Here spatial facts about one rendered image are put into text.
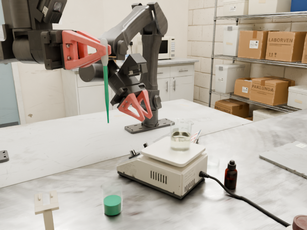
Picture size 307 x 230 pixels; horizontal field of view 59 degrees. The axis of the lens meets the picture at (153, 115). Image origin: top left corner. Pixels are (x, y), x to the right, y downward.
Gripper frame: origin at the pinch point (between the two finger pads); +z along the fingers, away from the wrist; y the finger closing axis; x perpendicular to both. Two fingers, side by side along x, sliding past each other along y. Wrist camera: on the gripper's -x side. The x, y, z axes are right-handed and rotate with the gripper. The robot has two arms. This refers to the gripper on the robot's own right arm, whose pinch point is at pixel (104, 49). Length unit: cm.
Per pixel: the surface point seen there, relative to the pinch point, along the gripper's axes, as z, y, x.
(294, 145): 35, 51, 32
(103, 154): -18.2, 22.0, 32.5
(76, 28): -202, 232, -11
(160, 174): 6.0, 10.1, 28.0
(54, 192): -0.8, -14.1, 20.3
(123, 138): -19, 35, 32
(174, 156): 8.5, 12.4, 24.2
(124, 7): -166, 287, -37
